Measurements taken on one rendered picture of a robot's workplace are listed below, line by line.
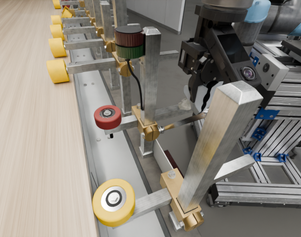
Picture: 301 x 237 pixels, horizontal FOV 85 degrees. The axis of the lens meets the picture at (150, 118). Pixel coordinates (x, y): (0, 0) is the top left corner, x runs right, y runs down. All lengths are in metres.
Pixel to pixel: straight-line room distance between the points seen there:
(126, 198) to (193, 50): 0.30
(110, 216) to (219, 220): 1.10
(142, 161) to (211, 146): 0.42
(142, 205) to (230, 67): 0.34
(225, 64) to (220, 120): 0.11
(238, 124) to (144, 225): 0.49
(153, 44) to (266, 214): 1.39
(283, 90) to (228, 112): 0.62
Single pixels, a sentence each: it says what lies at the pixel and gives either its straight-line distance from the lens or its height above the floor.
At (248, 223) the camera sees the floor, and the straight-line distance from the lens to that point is 1.45.
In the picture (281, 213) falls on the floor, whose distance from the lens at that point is 1.61.
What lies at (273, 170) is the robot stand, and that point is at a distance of 1.50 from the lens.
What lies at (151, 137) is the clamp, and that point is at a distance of 0.52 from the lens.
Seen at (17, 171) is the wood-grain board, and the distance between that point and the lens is 0.46.
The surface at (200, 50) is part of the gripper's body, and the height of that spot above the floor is 1.13.
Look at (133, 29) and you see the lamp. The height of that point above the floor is 1.14.
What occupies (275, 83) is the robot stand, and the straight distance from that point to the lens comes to 0.77.
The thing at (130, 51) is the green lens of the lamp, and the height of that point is 1.11.
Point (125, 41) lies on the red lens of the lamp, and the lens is 0.35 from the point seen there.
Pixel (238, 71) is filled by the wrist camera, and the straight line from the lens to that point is 0.28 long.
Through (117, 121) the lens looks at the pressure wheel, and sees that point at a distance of 0.49.
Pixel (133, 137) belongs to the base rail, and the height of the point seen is 0.70.
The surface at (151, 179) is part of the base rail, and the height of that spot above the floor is 0.70.
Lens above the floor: 1.23
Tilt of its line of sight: 42 degrees down
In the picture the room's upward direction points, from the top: 3 degrees clockwise
